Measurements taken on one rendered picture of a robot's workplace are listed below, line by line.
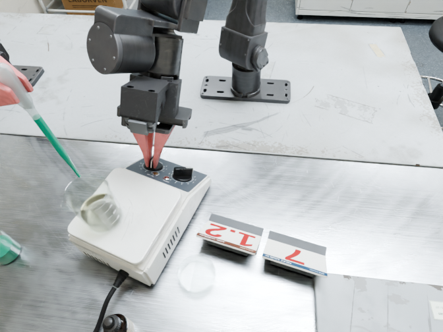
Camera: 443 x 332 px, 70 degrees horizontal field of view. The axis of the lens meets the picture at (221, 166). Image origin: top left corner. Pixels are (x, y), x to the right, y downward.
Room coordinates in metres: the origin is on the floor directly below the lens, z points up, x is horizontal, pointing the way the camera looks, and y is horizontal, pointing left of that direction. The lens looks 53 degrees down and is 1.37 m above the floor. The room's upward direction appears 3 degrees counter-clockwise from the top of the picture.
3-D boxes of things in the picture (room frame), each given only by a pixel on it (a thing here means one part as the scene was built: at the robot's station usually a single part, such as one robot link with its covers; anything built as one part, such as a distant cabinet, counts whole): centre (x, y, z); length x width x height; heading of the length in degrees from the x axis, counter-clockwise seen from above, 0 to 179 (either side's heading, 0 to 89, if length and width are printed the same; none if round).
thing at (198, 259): (0.15, 0.04, 0.91); 0.06 x 0.06 x 0.02
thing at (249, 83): (0.56, -0.06, 0.94); 0.20 x 0.07 x 0.08; 81
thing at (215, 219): (0.21, -0.01, 0.92); 0.09 x 0.06 x 0.04; 69
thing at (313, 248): (0.17, -0.10, 0.92); 0.09 x 0.06 x 0.04; 69
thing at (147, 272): (0.24, 0.12, 0.94); 0.22 x 0.13 x 0.08; 154
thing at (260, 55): (0.55, -0.06, 1.00); 0.09 x 0.06 x 0.06; 50
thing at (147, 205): (0.22, 0.14, 0.98); 0.12 x 0.12 x 0.01; 64
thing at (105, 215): (0.20, 0.16, 1.02); 0.06 x 0.05 x 0.08; 139
